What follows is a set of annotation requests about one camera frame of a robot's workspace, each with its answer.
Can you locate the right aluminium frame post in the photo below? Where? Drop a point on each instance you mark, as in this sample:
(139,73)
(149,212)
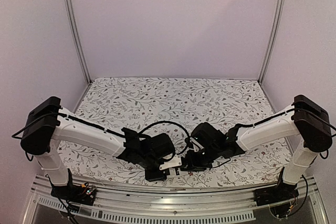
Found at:
(271,41)

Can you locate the floral patterned table mat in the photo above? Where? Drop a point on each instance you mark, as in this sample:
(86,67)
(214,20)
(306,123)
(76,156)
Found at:
(176,107)

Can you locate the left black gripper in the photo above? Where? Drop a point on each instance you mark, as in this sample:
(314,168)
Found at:
(151,177)

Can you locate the left aluminium frame post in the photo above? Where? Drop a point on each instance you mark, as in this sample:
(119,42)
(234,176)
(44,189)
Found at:
(76,40)

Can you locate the front aluminium rail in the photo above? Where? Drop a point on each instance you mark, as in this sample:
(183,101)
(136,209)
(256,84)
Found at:
(126,203)

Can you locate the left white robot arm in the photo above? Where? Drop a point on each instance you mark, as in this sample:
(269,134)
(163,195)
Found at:
(50,122)

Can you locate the aluminium frame post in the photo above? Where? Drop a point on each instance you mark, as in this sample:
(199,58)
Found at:
(76,40)
(271,41)

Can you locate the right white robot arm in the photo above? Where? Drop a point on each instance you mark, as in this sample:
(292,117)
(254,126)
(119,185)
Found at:
(303,117)

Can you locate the white remote control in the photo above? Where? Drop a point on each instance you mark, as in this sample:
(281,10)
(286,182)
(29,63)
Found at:
(175,172)

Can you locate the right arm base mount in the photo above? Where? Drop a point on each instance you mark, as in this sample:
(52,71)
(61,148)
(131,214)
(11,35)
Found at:
(283,196)

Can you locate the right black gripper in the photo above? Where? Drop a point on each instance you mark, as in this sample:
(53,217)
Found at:
(192,166)

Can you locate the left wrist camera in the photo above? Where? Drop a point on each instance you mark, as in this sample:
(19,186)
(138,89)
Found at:
(176,161)

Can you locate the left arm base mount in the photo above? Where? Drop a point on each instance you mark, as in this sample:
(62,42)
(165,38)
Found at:
(84,194)

